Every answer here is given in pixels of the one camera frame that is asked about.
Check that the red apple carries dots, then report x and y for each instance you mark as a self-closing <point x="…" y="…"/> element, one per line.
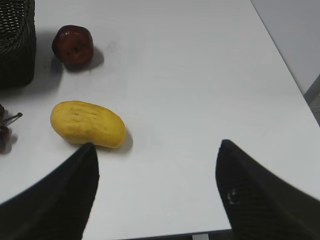
<point x="73" y="45"/>

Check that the purple grape bunch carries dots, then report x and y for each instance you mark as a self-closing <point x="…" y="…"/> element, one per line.
<point x="5" y="132"/>

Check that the black wicker basket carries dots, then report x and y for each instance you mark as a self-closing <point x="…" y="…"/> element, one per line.
<point x="18" y="43"/>

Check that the yellow mango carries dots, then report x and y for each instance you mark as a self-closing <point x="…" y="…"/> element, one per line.
<point x="80" y="122"/>

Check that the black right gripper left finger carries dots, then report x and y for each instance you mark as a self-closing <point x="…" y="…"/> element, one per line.
<point x="58" y="206"/>

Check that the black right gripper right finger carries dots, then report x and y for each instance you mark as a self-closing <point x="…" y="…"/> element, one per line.
<point x="258" y="204"/>

